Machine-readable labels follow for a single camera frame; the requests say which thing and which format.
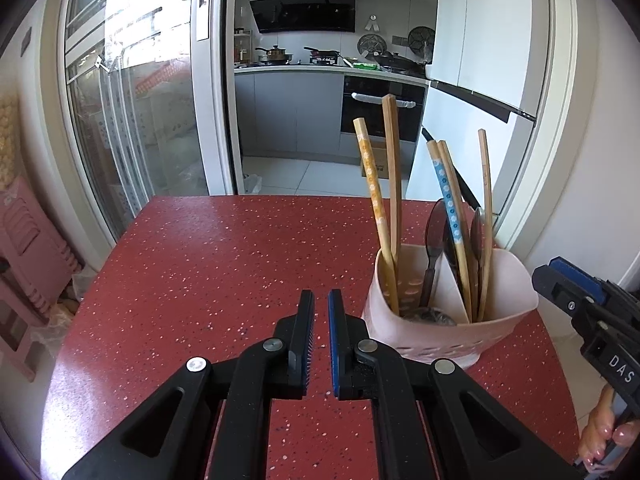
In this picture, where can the stack of pink stools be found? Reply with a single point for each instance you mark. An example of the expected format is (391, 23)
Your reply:
(30, 260)

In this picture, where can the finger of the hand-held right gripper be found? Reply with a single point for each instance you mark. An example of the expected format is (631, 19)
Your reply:
(570, 285)

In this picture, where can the green box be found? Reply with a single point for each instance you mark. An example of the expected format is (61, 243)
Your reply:
(364, 65)

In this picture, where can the orange patterned wooden chopstick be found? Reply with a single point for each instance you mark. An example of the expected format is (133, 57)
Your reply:
(372, 175)

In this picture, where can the black frying pan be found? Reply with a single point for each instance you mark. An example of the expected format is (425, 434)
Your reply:
(322, 55)

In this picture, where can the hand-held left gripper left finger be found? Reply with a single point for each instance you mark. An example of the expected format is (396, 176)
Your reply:
(307, 345)

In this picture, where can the clear plastic bag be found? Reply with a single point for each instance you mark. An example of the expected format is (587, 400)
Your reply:
(60, 325)

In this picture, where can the cardboard box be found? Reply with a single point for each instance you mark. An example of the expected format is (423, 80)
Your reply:
(381, 162)

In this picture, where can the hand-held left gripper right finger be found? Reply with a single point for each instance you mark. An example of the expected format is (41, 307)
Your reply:
(334, 345)

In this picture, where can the black range hood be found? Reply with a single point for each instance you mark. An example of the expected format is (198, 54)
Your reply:
(305, 12)

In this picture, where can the glass sliding door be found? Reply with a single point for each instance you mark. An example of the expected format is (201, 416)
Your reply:
(150, 110)

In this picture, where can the blue patterned wooden chopstick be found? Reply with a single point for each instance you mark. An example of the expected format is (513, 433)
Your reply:
(447, 195)

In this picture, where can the person's right hand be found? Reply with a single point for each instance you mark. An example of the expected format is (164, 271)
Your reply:
(597, 435)

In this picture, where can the white refrigerator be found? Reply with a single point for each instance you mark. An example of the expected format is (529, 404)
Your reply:
(480, 35)

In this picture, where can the round metal rack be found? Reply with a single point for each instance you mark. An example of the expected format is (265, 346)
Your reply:
(420, 38)
(370, 45)

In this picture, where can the brown cooking pot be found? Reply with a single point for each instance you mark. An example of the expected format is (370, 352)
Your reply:
(275, 55)

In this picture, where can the white plastic bag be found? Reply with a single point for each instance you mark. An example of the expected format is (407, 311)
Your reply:
(253, 184)

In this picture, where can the grey lower kitchen cabinets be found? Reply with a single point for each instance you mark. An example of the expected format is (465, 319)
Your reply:
(290, 115)

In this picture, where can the black wok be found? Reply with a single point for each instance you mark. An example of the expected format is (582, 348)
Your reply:
(397, 61)

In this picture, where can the pink plastic utensil holder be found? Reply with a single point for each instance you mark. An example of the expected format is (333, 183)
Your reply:
(490, 330)

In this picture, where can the black built-in oven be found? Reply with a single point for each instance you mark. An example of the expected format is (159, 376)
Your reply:
(365, 120)

